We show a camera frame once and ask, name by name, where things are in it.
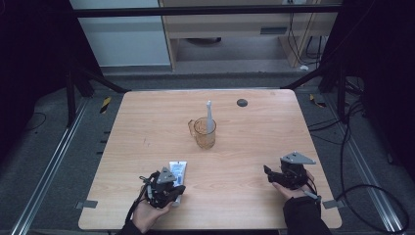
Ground black looped floor cable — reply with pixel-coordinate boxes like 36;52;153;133
336;184;411;235

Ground person's right hand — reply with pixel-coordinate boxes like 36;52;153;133
272;170;317;201

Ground black horizontal bar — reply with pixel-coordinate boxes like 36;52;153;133
72;4;342;19

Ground aluminium floor rail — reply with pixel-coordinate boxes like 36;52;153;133
9;97;91;235
326;94;405;235

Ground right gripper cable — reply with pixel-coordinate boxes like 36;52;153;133
301;177;323;207

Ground amber transparent cup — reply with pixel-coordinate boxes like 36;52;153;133
187;117;217;150

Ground grey toothbrush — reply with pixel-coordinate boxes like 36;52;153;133
205;100;215;147

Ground black floor cables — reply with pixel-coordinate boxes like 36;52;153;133
307;97;365;146

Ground wooden desk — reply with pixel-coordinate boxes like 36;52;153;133
159;0;344;71

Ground thin black floor cable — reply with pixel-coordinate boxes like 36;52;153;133
24;112;48;132

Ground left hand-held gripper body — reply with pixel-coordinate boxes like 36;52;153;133
139;166;179;210

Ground dark curtain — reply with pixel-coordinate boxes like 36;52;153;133
321;0;415;182
0;0;104;158

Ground black metal stand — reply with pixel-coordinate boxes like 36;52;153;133
280;62;349;124
63;62;131;128

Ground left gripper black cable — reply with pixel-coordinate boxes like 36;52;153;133
125;184;149;226

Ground black hanging desk cables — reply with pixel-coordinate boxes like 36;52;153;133
287;13;325;67

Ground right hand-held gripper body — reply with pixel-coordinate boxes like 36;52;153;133
267;150;317;191

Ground person's left hand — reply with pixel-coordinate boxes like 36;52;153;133
131;195;174;234

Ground yellow and black floor tape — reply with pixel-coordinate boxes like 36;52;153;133
308;93;327;109
99;96;113;115

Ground grey metal bracket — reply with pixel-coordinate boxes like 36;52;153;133
322;199;346;210

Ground white toothpaste tube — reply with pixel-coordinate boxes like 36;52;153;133
168;160;189;208

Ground white cabinet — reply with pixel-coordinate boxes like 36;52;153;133
69;0;172;68

